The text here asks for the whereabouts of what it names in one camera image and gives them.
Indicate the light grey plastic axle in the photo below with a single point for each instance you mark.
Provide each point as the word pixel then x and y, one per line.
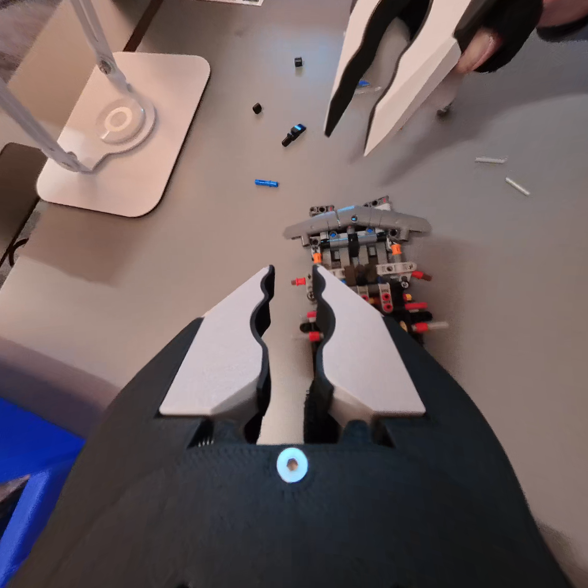
pixel 517 186
pixel 490 160

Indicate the person's right hand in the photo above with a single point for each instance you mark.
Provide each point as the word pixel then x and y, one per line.
pixel 482 50

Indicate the blue plastic storage bin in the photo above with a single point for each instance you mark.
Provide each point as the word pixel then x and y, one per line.
pixel 27 441

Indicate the grey toy brick vehicle model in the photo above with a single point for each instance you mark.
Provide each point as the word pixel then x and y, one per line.
pixel 358 220

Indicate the blue plastic connector pin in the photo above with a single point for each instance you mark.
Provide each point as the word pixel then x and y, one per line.
pixel 266 183

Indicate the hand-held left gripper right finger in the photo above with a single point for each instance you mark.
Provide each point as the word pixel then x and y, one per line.
pixel 372 363

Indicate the glossy black connector piece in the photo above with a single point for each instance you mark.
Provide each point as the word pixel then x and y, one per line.
pixel 294 133

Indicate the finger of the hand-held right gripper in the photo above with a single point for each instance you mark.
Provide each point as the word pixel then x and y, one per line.
pixel 422 69
pixel 353 41

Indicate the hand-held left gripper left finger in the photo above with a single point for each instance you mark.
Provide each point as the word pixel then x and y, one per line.
pixel 216 358

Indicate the dark chair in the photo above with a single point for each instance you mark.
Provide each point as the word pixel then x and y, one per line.
pixel 18 193

